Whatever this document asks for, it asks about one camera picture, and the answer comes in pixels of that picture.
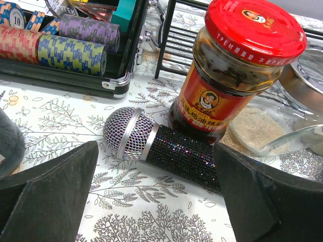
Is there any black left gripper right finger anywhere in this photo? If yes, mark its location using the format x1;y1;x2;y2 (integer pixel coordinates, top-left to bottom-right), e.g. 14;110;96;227
213;143;322;241

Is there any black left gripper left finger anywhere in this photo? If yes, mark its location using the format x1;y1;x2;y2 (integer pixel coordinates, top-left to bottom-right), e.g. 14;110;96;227
1;141;99;241

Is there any dark sauce glass bottle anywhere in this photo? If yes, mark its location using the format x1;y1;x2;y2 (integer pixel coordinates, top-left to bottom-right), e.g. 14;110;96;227
1;109;25;178

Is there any round glass jar with powder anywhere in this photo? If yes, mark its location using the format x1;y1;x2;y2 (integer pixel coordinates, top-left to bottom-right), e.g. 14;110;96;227
228;42;323;182

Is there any red lid chili sauce jar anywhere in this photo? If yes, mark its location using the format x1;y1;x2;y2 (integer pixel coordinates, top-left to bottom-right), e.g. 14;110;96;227
169;1;307;144

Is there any black rhinestone microphone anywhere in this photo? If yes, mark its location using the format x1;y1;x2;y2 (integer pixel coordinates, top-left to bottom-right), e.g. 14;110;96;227
103;107;222;194

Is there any black poker chip case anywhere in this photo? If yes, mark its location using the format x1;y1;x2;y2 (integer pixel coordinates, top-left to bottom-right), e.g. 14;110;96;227
1;1;147;98

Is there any blue yellow poker chip stack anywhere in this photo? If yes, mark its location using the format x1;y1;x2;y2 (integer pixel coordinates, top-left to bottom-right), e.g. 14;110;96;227
38;34;107;77

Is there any red tan poker chip stack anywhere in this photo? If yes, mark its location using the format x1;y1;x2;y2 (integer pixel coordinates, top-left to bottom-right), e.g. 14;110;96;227
1;25;43;65

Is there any purple poker chip stack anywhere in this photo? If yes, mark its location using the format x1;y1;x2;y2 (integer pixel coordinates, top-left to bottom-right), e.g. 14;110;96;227
59;15;121;53

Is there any teal card box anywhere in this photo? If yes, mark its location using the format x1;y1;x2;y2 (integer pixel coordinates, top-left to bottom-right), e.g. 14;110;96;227
111;0;136;29

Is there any black wire rack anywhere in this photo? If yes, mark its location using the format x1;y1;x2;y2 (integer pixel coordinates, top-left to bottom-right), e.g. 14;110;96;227
154;0;323;79

